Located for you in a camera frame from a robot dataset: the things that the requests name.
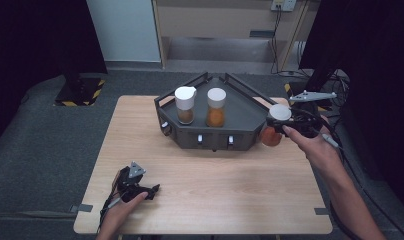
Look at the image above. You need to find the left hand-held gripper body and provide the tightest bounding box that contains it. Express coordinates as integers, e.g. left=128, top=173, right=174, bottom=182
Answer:
left=118, top=161, right=148, bottom=203

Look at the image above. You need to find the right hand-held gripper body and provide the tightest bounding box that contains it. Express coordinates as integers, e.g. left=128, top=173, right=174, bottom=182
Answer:
left=288, top=89, right=338, bottom=140

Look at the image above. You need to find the red spice jar white lid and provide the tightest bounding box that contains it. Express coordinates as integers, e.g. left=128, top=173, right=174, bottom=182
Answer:
left=259, top=103, right=293, bottom=148

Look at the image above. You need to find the dark grey tray rack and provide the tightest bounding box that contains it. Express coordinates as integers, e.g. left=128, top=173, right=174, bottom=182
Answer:
left=153, top=71, right=279, bottom=153

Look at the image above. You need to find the yellow spice jar white lid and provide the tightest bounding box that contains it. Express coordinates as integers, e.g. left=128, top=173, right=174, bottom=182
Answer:
left=205, top=87, right=228, bottom=128

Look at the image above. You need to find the person's right hand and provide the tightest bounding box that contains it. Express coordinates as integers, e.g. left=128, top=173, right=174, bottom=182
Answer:
left=282, top=114, right=345, bottom=172

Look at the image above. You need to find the person's left hand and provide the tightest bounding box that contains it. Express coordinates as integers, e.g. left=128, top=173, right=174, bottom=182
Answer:
left=98, top=191, right=150, bottom=236

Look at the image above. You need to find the black stand with striped base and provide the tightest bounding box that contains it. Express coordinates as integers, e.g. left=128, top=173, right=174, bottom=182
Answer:
left=283, top=66, right=338, bottom=113
left=53, top=49, right=107, bottom=108

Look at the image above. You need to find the brown spice jar white lid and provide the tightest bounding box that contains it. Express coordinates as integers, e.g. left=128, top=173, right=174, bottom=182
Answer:
left=174, top=85, right=198, bottom=126

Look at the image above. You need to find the black curtain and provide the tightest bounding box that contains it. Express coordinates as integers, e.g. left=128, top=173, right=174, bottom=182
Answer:
left=299, top=0, right=404, bottom=208
left=0, top=0, right=110, bottom=148

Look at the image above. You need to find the wooden cabinet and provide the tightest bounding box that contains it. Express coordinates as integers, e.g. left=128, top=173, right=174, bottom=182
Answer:
left=151, top=0, right=321, bottom=73

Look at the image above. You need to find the white panel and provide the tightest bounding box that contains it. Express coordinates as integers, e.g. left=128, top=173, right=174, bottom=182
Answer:
left=86, top=0, right=162, bottom=63

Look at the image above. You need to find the left hand-held gripper cable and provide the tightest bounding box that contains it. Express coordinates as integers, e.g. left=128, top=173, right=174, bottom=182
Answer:
left=96, top=184, right=124, bottom=234

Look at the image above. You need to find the hand-held gripper cable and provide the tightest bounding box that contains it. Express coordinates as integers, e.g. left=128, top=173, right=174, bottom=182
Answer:
left=96, top=184, right=124, bottom=234
left=289, top=107, right=358, bottom=240

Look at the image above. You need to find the right hand-held gripper cable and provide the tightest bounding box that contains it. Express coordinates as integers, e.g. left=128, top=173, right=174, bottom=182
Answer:
left=289, top=107, right=358, bottom=240

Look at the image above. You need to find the tangled cable bundle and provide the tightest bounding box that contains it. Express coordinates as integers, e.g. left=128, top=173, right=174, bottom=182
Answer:
left=328, top=69, right=352, bottom=108

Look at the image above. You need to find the black socket cable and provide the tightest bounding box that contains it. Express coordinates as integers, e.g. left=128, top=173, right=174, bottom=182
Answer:
left=269, top=6, right=302, bottom=77

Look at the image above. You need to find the white wall socket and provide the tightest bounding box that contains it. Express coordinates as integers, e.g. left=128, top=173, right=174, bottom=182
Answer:
left=270, top=0, right=298, bottom=13

